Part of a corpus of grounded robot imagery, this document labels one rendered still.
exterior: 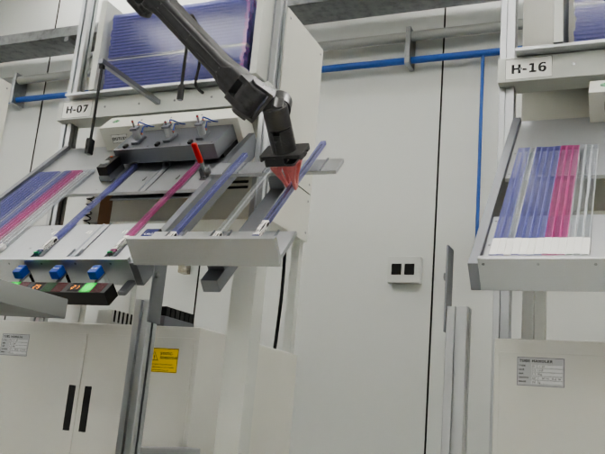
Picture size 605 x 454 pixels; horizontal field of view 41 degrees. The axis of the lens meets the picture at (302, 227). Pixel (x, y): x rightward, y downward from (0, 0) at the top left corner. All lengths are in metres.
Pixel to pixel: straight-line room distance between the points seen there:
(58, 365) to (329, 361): 1.67
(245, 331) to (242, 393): 0.13
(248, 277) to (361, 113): 2.23
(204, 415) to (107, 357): 0.31
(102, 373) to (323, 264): 1.78
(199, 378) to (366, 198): 1.90
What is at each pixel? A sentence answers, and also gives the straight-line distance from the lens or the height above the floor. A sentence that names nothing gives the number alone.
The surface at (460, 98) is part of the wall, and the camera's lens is 3.87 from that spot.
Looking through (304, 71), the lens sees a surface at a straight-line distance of 2.81.
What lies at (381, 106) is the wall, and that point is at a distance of 3.96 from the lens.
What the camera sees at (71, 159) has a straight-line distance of 2.68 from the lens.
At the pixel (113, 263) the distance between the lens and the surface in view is 1.90.
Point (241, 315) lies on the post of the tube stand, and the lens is 1.84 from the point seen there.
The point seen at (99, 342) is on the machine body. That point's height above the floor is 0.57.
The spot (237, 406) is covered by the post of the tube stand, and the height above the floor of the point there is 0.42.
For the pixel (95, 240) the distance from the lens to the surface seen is 2.07.
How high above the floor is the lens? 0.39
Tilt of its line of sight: 14 degrees up
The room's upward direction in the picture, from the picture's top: 5 degrees clockwise
